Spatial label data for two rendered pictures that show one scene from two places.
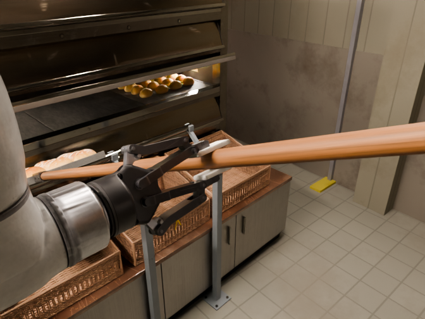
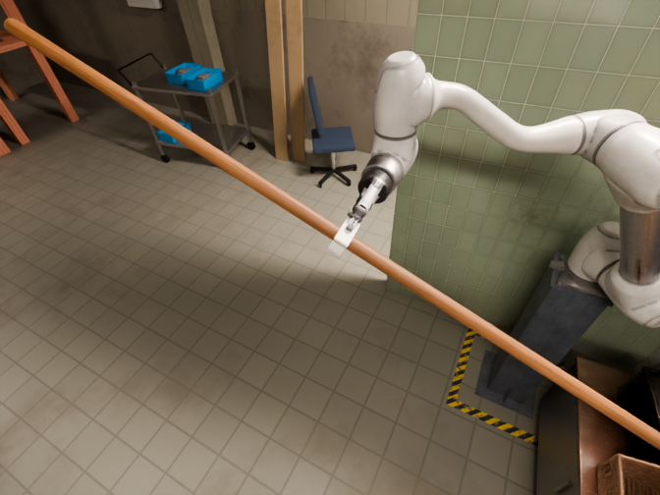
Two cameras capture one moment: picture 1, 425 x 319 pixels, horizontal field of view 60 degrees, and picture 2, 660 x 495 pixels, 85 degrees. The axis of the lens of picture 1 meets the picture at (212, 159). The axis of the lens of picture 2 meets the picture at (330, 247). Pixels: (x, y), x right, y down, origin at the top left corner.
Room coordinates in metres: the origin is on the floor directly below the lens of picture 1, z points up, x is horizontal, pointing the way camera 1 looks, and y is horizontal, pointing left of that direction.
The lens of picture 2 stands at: (1.00, -0.19, 2.18)
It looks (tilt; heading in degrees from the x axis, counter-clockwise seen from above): 45 degrees down; 162
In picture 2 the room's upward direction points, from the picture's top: 3 degrees counter-clockwise
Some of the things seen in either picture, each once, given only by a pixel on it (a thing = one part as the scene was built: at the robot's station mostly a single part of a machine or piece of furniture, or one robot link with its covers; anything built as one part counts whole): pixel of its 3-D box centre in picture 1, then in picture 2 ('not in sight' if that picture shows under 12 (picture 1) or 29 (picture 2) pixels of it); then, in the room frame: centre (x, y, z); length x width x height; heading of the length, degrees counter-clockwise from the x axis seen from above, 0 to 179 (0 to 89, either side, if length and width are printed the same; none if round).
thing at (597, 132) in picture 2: not in sight; (607, 134); (0.44, 0.78, 1.69); 0.18 x 0.14 x 0.13; 77
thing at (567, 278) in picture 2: not in sight; (579, 270); (0.45, 1.06, 1.03); 0.22 x 0.18 x 0.06; 41
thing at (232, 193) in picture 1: (218, 169); not in sight; (2.20, -0.04, 0.72); 0.56 x 0.49 x 0.28; 135
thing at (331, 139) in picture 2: not in sight; (330, 135); (-2.05, 0.90, 0.46); 0.54 x 0.51 x 0.92; 54
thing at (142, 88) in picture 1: (145, 78); not in sight; (2.67, 0.49, 1.21); 0.61 x 0.48 x 0.06; 45
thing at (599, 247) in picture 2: not in sight; (604, 250); (0.47, 1.08, 1.17); 0.18 x 0.16 x 0.22; 167
